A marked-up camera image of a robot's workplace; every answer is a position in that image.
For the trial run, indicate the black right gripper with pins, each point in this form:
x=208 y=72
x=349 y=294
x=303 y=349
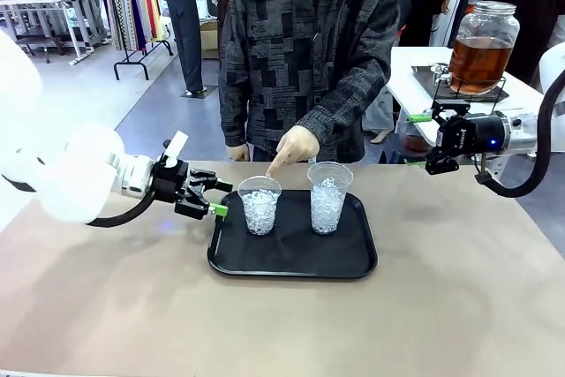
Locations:
x=479 y=134

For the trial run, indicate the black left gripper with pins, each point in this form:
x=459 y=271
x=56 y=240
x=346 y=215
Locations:
x=170 y=183

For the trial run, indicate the short clear iced cup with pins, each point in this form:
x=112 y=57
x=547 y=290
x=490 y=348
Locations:
x=260 y=213

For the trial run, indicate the person's right sleeved forearm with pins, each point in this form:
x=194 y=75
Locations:
x=234 y=116

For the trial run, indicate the person's left sleeved forearm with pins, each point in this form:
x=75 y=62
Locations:
x=353 y=103

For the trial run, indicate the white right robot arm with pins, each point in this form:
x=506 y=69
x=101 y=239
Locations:
x=523 y=134

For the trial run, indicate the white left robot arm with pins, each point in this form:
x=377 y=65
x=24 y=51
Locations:
x=84 y=174

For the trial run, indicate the glass drink dispenser jar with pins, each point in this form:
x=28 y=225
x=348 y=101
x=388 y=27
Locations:
x=481 y=55

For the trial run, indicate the tall clear iced cup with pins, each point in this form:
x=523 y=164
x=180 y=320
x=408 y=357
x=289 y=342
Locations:
x=327 y=209

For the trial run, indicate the person's right hand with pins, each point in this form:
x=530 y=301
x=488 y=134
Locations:
x=237 y=153

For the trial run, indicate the person's left hand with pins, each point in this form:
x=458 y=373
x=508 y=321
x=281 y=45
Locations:
x=296 y=145

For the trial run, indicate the clear bucket brown liquid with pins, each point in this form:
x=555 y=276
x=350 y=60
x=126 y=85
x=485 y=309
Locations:
x=415 y=144

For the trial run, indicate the brown metal tray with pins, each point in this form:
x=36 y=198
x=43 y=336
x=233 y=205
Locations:
x=426 y=79

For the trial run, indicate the silver dispenser tap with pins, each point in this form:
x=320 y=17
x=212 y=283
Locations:
x=439 y=72

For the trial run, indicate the white side table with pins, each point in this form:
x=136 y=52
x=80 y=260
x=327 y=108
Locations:
x=406 y=68

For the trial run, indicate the black plastic serving tray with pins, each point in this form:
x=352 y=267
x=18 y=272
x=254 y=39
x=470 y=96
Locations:
x=291 y=255

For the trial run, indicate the brown cardboard box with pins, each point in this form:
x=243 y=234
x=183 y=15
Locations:
x=209 y=39

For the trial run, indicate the mannequin with dark trousers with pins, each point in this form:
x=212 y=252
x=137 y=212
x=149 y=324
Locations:
x=185 y=32

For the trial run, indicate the person's grey patchwork jacket torso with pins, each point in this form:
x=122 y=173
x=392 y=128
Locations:
x=300 y=41

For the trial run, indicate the fabric sample rack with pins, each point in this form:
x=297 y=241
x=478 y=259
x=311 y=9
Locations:
x=128 y=2

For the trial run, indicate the grey metal work table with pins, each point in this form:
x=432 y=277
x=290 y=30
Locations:
x=48 y=6

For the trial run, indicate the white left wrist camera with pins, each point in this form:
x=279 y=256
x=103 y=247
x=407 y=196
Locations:
x=177 y=145

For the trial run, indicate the dark mannequin base plate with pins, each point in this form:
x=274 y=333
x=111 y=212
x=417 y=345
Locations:
x=198 y=92

